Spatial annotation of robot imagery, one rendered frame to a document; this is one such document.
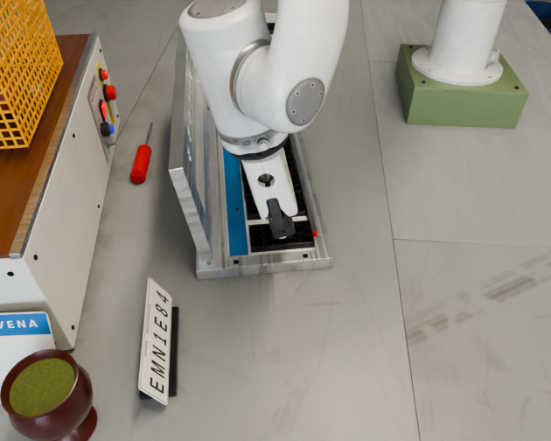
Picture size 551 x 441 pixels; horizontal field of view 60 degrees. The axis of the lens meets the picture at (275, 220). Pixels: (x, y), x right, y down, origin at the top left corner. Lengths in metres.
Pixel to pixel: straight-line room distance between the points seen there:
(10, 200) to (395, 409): 0.52
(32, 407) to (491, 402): 0.52
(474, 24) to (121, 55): 0.85
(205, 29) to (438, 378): 0.49
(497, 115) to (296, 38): 0.73
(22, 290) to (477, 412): 0.55
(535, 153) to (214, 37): 0.76
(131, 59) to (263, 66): 0.92
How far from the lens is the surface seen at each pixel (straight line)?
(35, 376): 0.59
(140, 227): 0.84
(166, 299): 0.69
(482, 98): 1.08
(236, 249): 0.74
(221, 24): 0.48
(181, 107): 0.70
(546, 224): 0.93
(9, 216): 0.62
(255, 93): 0.46
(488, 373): 0.70
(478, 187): 0.95
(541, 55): 1.49
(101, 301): 0.75
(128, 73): 1.29
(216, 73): 0.50
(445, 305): 0.74
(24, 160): 0.70
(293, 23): 0.44
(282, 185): 0.58
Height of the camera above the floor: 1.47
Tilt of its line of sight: 45 degrees down
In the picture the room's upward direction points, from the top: straight up
